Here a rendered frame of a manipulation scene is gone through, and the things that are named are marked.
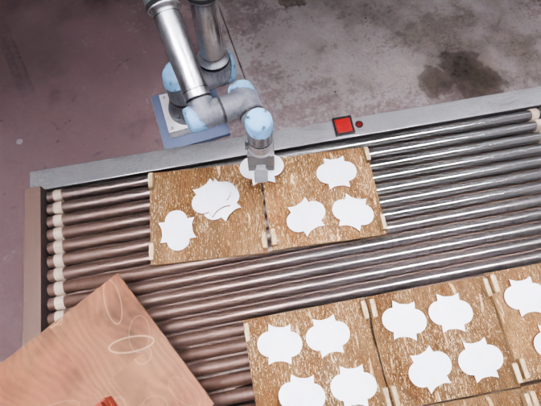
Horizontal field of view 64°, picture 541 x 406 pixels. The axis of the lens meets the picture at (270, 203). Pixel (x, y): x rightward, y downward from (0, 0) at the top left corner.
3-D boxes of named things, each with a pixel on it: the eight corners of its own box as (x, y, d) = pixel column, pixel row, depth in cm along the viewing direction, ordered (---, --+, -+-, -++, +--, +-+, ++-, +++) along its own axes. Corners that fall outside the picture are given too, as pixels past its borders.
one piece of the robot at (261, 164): (244, 167, 126) (247, 188, 141) (274, 166, 126) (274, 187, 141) (244, 130, 130) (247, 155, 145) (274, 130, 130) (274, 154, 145)
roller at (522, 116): (51, 193, 165) (45, 188, 160) (535, 111, 176) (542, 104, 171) (51, 205, 163) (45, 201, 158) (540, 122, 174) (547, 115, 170)
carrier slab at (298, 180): (259, 162, 164) (259, 159, 162) (365, 148, 166) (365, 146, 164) (272, 250, 152) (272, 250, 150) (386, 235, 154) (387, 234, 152)
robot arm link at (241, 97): (214, 85, 122) (228, 117, 118) (250, 73, 124) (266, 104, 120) (216, 101, 129) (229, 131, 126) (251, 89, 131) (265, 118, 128)
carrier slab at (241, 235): (150, 174, 162) (149, 172, 161) (258, 163, 164) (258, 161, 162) (151, 266, 150) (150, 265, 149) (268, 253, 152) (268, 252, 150)
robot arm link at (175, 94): (163, 87, 166) (154, 61, 153) (196, 76, 168) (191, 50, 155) (173, 110, 161) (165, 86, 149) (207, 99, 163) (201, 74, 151)
